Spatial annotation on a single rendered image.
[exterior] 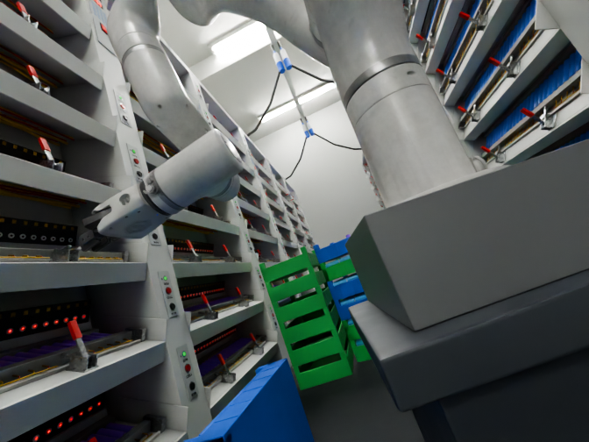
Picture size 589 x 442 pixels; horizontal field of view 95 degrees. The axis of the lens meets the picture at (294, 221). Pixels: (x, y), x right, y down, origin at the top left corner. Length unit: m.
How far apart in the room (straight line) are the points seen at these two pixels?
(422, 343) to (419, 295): 0.04
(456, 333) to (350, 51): 0.37
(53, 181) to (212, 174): 0.36
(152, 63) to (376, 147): 0.44
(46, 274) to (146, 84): 0.37
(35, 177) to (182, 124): 0.29
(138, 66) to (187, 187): 0.25
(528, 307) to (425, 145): 0.20
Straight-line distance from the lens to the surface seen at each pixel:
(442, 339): 0.24
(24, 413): 0.58
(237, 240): 1.43
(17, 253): 0.68
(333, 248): 1.11
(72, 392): 0.62
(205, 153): 0.47
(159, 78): 0.60
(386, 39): 0.45
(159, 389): 0.80
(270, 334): 1.40
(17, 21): 0.98
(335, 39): 0.47
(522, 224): 0.31
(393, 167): 0.38
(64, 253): 0.67
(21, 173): 0.70
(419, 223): 0.27
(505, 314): 0.26
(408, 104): 0.40
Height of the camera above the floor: 0.35
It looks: 13 degrees up
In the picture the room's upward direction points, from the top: 21 degrees counter-clockwise
